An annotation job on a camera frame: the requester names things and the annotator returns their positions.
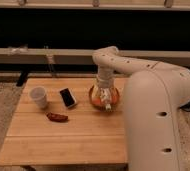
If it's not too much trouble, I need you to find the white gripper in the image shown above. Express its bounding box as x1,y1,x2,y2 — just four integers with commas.
92,78,118,102

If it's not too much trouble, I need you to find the brown ceramic bowl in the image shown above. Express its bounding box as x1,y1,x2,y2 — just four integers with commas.
89,85,120,111

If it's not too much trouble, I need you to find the white-framed smartphone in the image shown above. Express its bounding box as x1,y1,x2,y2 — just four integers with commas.
59,88,76,108

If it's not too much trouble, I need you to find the white paper cup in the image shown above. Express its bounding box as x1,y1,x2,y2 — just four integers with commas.
29,86,48,109

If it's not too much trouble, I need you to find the dark red chili pepper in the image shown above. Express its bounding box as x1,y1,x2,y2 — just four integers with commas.
47,113,68,122

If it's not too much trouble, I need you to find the wooden table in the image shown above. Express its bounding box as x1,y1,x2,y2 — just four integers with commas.
0,78,127,166

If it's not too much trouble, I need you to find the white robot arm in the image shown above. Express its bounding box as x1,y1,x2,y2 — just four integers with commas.
92,46,190,171

